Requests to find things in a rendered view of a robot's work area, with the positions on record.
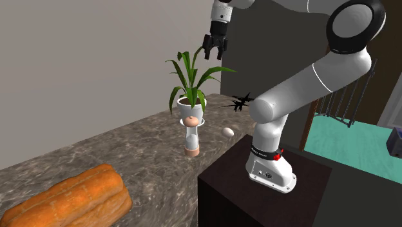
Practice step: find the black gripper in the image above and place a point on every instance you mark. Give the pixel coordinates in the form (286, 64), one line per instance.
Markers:
(218, 31)

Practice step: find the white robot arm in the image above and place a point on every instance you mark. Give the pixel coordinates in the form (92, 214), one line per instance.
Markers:
(301, 88)

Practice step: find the green plant in white pot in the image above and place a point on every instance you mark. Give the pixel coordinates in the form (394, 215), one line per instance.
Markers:
(192, 108)

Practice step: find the pale egg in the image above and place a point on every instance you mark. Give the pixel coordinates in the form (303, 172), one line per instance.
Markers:
(227, 132)

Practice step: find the glass grinder with wooden knob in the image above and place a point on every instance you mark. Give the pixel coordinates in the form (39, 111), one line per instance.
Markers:
(191, 138)

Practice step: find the dark robot stand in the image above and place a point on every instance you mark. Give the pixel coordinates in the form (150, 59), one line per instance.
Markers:
(232, 185)

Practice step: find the dark metal railing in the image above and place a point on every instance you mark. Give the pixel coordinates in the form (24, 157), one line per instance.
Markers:
(345, 103)

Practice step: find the dark blue box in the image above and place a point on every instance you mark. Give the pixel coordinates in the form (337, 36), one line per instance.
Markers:
(395, 142)

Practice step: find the orange-brown bread loaf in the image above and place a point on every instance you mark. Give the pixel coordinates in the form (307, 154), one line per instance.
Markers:
(72, 201)

